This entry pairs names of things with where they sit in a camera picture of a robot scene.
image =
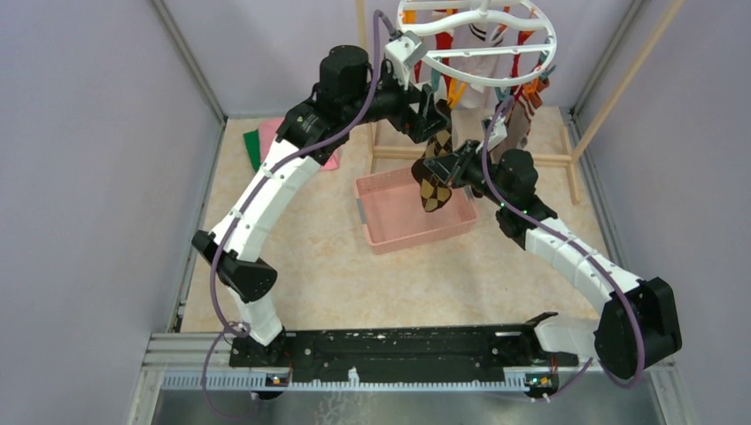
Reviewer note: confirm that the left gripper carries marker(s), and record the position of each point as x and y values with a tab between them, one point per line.
425	121

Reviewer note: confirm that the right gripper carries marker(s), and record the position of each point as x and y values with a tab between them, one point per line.
451	168

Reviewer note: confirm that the white sock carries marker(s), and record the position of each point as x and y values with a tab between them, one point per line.
469	88

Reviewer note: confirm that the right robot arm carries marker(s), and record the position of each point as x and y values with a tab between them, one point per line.
638	324

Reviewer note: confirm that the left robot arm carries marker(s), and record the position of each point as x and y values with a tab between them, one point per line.
350	91

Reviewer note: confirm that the white round sock hanger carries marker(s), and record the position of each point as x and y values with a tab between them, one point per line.
527	50

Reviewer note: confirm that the pink plastic basket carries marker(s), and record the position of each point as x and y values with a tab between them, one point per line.
393	218

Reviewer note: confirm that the wooden drying rack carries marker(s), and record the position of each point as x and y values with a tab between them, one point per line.
570	159

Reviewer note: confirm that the pink folded cloth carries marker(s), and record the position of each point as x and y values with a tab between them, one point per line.
267	134

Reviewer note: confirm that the green folded cloth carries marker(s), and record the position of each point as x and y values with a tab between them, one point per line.
252	146

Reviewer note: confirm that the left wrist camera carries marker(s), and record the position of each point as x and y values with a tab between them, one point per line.
404	51

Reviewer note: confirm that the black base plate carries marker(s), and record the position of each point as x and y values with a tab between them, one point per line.
507	345

